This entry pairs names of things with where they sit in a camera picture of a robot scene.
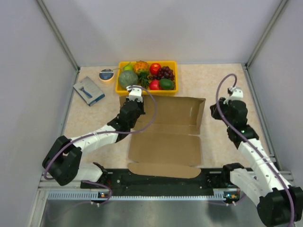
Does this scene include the aluminium frame post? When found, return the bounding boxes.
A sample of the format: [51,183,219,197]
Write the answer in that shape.
[245,0,290,69]
[35,0,80,72]

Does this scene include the red apple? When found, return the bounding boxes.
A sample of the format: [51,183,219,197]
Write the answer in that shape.
[150,63,161,75]

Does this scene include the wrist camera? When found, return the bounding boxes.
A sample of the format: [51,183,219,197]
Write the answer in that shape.
[223,87,243,105]
[126,86,143,103]

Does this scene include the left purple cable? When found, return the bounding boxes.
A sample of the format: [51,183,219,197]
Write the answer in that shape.
[43,85,157,181]

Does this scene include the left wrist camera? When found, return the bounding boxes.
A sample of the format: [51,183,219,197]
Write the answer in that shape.
[126,86,143,103]

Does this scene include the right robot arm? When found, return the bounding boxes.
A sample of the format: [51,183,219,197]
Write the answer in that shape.
[210,97,303,227]

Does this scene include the yellow plastic tray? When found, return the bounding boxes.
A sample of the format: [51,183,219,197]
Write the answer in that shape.
[115,61,178,96]

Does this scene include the white slotted cable duct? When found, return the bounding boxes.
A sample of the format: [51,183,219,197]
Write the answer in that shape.
[47,191,226,201]

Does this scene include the blue razor package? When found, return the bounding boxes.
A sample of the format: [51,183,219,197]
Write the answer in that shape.
[73,77,105,106]

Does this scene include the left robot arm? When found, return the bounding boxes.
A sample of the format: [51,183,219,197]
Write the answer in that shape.
[42,97,145,188]

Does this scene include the purple grape bunch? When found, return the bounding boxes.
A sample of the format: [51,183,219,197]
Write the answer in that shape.
[148,66,175,81]

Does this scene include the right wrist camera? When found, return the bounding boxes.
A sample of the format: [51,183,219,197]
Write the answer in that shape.
[223,87,243,105]

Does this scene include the tape roll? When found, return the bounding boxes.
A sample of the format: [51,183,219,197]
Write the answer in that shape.
[98,69,115,84]

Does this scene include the green pineapple leaves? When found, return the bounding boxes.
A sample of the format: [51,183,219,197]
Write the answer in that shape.
[138,71,149,88]

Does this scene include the red pink fruit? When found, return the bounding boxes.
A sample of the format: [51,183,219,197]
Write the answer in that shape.
[149,80,161,90]

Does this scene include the purple cable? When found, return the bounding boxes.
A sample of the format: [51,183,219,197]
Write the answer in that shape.
[43,85,157,181]
[217,74,295,227]

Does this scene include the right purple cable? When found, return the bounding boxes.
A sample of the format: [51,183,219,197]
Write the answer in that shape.
[217,74,295,227]

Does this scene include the brown cardboard box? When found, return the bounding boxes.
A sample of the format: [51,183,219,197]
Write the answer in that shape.
[127,95,205,179]

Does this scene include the green netted melon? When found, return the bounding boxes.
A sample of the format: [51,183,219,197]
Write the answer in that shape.
[118,70,138,89]

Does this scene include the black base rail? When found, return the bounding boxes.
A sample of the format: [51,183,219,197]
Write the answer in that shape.
[80,166,240,197]

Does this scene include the left aluminium frame post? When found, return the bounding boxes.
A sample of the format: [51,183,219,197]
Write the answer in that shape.
[35,0,80,72]

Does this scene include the green avocado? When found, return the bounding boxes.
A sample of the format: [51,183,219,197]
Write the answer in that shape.
[159,79,175,90]

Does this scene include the right aluminium frame post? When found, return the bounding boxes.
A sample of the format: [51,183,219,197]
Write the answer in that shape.
[245,0,290,69]

